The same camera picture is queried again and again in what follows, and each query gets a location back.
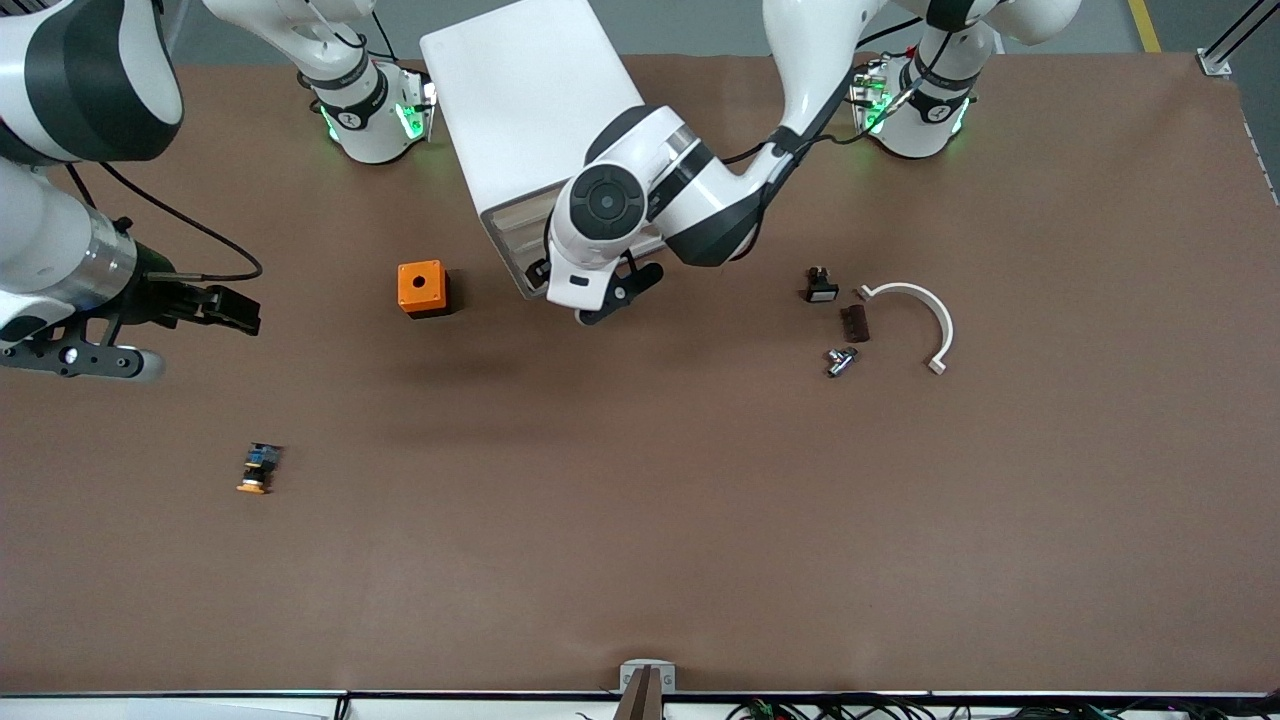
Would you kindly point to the black push button white cap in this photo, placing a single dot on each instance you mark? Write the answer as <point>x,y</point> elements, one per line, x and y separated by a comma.
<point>822,292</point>

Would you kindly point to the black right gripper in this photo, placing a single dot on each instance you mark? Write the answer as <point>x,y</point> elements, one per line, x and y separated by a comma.
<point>152,292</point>

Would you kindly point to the white half-round pipe clamp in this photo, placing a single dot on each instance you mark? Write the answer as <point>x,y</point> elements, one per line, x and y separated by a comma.
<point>905,288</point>

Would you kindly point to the orange capped push button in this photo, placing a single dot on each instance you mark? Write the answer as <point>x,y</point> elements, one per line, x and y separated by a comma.
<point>258,470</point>

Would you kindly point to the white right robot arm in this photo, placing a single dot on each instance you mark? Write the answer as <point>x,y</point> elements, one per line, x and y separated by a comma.
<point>60,230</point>

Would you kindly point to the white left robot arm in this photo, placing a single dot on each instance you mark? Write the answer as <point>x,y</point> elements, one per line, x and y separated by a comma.
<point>700,190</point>

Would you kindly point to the silver metal fitting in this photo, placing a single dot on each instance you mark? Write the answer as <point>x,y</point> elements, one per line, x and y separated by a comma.
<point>840,363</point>

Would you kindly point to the aluminium frame profile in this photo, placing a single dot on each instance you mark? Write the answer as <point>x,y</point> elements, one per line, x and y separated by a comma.
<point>1216,63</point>

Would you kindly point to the white table edge rail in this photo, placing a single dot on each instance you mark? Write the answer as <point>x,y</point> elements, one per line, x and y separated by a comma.
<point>200,708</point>

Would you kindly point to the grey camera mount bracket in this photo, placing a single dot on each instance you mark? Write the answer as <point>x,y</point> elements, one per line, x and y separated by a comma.
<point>648,678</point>

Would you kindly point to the orange box with hole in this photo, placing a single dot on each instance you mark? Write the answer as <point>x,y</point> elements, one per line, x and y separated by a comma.
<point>420,285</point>

